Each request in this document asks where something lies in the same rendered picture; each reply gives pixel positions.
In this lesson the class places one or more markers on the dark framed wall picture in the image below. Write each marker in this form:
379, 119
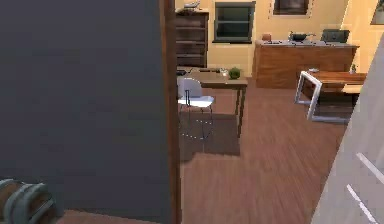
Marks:
291, 6

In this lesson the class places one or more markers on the dark wooden shelf unit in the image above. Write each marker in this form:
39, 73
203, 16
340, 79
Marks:
191, 40

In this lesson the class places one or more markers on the white dish on shelf unit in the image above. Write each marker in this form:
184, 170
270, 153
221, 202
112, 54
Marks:
191, 4

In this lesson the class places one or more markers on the dark grey toaster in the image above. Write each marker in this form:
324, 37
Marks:
335, 35

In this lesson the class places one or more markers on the black frying pan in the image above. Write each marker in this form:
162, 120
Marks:
299, 36

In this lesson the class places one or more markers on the pale grey room door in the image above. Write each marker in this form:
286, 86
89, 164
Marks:
360, 160

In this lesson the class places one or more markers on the small potted plant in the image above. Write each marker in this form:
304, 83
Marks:
353, 68

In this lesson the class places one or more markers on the wooden table with white legs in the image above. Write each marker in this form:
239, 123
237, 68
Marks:
333, 80

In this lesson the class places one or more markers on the reddish brown pot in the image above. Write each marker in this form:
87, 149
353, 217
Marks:
266, 37

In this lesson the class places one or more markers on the white small bowl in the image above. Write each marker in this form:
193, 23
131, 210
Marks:
313, 70

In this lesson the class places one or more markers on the white chair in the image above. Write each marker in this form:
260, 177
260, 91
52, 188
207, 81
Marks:
191, 93

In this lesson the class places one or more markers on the green round plant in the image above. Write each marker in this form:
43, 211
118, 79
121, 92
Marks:
234, 73

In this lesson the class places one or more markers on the brown wooden dining table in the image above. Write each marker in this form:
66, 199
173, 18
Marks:
216, 80

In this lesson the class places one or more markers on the black flat object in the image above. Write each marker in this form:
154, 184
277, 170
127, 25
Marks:
181, 72

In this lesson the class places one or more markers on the wooden kitchen counter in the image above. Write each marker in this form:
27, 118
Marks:
300, 63

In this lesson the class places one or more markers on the dark framed window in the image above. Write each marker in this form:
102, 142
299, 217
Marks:
233, 22

